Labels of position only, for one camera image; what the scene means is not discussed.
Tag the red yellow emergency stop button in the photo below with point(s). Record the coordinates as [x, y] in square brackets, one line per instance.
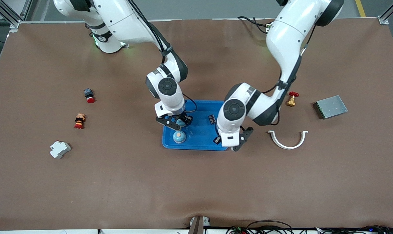
[79, 123]

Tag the brown cylindrical capacitor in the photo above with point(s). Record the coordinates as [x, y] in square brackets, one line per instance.
[212, 119]

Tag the white circuit breaker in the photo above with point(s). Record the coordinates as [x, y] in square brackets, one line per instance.
[59, 150]

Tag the blue call bell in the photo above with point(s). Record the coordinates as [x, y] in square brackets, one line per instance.
[179, 137]
[180, 123]

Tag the blue plastic tray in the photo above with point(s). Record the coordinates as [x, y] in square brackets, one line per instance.
[199, 138]

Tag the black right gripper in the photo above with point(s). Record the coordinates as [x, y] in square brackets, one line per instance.
[186, 118]

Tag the grey camera stand post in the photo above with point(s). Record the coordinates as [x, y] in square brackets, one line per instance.
[196, 227]

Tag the brown table mat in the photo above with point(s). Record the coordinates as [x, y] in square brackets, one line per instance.
[196, 188]

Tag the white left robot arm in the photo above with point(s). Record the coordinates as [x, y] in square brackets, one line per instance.
[287, 39]

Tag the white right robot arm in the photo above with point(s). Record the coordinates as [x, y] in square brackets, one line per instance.
[118, 19]

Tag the aluminium frame profile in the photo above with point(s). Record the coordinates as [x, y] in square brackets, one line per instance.
[383, 20]
[14, 24]

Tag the grey metal box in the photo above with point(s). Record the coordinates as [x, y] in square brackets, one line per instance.
[331, 107]

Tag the red push button black base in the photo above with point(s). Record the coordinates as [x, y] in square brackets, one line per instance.
[90, 99]

